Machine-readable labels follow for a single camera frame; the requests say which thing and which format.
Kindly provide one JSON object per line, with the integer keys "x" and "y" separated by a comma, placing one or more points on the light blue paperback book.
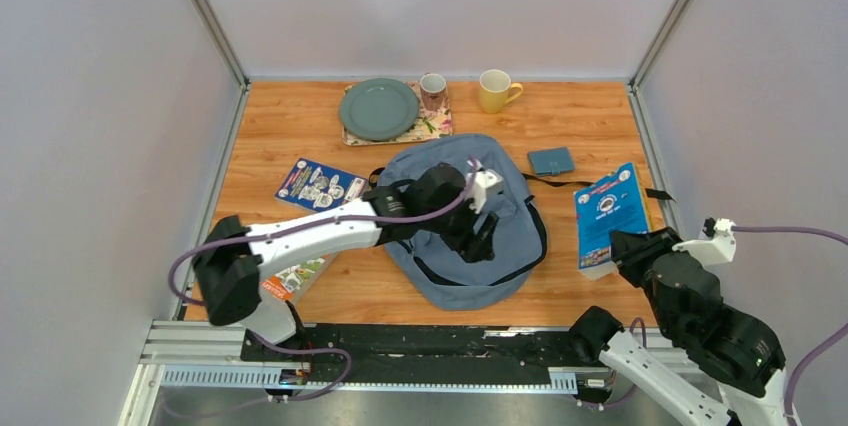
{"x": 616, "y": 202}

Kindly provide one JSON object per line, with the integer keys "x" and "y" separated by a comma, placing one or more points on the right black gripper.
{"x": 629, "y": 248}

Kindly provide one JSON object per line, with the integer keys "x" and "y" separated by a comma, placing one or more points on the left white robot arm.
{"x": 236, "y": 259}

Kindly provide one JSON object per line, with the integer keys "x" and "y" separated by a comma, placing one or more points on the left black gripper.
{"x": 482, "y": 247}

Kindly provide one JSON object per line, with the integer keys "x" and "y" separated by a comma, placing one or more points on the yellow ceramic mug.
{"x": 497, "y": 89}

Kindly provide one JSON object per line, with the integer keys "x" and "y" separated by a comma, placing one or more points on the blue fabric backpack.
{"x": 520, "y": 239}

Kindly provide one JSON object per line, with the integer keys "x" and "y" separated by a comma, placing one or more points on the dark blue paperback book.
{"x": 318, "y": 187}

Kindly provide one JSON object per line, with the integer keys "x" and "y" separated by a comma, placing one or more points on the orange treehouse book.
{"x": 292, "y": 283}

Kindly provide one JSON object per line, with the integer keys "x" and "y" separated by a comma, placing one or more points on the pink patterned mug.
{"x": 433, "y": 91}

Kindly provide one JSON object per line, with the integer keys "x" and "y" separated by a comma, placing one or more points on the floral serving tray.
{"x": 428, "y": 126}

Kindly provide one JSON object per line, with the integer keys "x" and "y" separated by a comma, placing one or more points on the green ceramic plate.
{"x": 379, "y": 109}

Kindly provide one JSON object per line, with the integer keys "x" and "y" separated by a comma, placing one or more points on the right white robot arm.
{"x": 737, "y": 350}

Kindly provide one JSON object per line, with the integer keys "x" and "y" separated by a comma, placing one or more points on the aluminium frame rail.
{"x": 198, "y": 354}

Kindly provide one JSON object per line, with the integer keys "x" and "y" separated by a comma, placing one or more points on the teal wallet notebook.
{"x": 551, "y": 162}

